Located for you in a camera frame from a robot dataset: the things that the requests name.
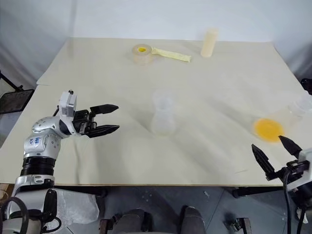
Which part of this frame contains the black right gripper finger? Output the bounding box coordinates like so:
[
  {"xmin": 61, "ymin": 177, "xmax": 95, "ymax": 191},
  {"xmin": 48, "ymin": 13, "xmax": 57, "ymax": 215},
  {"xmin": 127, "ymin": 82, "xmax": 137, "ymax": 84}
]
[
  {"xmin": 278, "ymin": 135, "xmax": 303, "ymax": 158},
  {"xmin": 251, "ymin": 144, "xmax": 275, "ymax": 174}
]

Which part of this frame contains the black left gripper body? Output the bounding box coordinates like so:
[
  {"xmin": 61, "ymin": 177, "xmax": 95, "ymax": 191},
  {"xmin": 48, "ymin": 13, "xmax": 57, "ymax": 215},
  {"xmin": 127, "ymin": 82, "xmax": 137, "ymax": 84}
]
[{"xmin": 72, "ymin": 109, "xmax": 98, "ymax": 136}]

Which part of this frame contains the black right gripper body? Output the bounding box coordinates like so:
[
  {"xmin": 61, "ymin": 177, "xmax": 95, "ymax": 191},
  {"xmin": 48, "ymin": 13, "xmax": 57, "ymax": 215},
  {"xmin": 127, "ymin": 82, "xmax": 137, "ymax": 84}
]
[{"xmin": 265, "ymin": 160, "xmax": 311, "ymax": 181}]

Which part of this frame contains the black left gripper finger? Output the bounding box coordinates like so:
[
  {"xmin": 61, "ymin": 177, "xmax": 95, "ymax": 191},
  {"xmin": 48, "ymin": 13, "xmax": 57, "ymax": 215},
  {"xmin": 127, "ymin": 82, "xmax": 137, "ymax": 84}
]
[
  {"xmin": 85, "ymin": 125, "xmax": 120, "ymax": 139},
  {"xmin": 89, "ymin": 104, "xmax": 119, "ymax": 116}
]

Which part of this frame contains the translucent plastic funnel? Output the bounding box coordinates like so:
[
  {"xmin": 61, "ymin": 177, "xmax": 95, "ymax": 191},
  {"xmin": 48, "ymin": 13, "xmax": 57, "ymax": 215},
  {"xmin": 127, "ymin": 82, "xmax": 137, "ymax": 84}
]
[{"xmin": 288, "ymin": 92, "xmax": 312, "ymax": 119}]

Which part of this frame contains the clear plastic bottle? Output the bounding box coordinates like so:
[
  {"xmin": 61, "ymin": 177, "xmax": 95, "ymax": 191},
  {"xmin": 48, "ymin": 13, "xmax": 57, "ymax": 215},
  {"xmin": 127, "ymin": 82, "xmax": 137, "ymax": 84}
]
[{"xmin": 150, "ymin": 89, "xmax": 176, "ymax": 136}]

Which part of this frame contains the dark device at table side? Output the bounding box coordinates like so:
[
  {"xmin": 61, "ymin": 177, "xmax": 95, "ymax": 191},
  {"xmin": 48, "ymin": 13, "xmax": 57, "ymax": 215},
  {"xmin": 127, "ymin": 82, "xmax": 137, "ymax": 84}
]
[{"xmin": 300, "ymin": 78, "xmax": 312, "ymax": 95}]

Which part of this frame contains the tape roll with yellow core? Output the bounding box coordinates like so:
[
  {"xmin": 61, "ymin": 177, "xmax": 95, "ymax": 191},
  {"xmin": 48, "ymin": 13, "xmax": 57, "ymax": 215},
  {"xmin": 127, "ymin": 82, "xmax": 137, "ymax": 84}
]
[{"xmin": 132, "ymin": 43, "xmax": 155, "ymax": 66}]

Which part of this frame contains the black stand with mesh plate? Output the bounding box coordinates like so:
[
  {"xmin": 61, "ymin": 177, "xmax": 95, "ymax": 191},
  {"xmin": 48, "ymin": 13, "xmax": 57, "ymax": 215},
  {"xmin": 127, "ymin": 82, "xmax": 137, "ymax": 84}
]
[{"xmin": 0, "ymin": 70, "xmax": 35, "ymax": 115}]

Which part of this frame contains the clear plastic bag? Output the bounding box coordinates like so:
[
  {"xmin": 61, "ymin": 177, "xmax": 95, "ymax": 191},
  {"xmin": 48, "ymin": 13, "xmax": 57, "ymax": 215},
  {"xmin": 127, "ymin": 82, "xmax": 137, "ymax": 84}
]
[{"xmin": 55, "ymin": 188, "xmax": 100, "ymax": 225}]

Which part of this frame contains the yellow crumpled strip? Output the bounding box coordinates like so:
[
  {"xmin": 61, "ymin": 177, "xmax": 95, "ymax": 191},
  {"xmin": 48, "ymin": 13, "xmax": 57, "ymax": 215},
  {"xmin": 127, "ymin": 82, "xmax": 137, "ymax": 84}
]
[{"xmin": 151, "ymin": 46, "xmax": 192, "ymax": 63}]

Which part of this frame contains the dark rounded shape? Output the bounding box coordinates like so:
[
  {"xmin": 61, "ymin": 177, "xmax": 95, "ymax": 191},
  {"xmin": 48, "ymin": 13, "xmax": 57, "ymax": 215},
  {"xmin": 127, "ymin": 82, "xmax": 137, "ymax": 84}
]
[
  {"xmin": 179, "ymin": 206, "xmax": 205, "ymax": 234},
  {"xmin": 116, "ymin": 208, "xmax": 153, "ymax": 234}
]

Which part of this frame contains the tall cream cylinder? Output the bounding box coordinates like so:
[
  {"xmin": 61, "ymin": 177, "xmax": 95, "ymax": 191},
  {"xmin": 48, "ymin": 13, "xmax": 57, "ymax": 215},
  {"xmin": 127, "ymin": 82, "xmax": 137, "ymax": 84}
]
[{"xmin": 200, "ymin": 28, "xmax": 219, "ymax": 59}]

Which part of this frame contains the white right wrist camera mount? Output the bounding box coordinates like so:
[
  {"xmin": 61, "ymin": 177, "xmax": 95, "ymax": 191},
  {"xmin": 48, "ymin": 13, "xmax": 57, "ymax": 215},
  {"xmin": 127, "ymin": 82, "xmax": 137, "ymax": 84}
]
[{"xmin": 287, "ymin": 148, "xmax": 312, "ymax": 193}]

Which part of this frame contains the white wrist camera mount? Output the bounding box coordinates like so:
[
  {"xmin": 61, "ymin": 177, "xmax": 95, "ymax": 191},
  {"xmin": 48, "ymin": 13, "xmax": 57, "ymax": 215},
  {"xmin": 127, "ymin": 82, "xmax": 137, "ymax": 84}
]
[
  {"xmin": 287, "ymin": 148, "xmax": 312, "ymax": 193},
  {"xmin": 58, "ymin": 90, "xmax": 78, "ymax": 122}
]

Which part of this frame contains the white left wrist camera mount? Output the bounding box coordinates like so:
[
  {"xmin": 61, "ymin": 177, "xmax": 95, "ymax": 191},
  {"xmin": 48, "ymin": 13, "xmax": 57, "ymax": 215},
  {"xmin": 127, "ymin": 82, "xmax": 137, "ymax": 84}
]
[{"xmin": 58, "ymin": 90, "xmax": 78, "ymax": 122}]

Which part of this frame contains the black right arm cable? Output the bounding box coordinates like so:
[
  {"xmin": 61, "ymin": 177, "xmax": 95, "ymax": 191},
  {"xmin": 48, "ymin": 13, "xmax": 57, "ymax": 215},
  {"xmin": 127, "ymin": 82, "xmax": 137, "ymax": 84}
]
[{"xmin": 282, "ymin": 168, "xmax": 308, "ymax": 234}]

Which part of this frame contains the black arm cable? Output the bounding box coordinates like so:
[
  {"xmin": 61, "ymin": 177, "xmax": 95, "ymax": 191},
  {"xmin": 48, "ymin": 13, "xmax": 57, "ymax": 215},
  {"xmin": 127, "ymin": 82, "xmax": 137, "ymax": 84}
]
[
  {"xmin": 282, "ymin": 168, "xmax": 308, "ymax": 234},
  {"xmin": 0, "ymin": 196, "xmax": 63, "ymax": 234}
]

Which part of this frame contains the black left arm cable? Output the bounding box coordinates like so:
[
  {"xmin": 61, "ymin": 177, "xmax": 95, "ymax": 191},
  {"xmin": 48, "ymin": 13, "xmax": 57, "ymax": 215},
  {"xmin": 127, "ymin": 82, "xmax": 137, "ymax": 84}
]
[{"xmin": 0, "ymin": 196, "xmax": 63, "ymax": 234}]

